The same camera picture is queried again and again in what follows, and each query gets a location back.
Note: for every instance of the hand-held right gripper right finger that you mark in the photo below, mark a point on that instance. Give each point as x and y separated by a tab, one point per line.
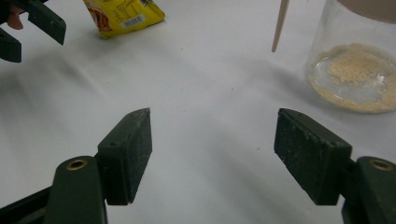
311	155

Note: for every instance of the white table cover sheet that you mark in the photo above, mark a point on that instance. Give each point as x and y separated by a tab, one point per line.
202	77

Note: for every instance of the wooden stick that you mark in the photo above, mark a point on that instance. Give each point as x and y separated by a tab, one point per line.
280	25

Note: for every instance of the yellow green seasoning packet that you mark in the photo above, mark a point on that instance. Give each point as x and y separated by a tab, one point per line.
124	15

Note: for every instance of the glass jar with wooden collar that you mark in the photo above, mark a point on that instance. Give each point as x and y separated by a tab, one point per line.
351	71

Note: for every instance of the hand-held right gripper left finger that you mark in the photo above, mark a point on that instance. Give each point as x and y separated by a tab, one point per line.
124	155

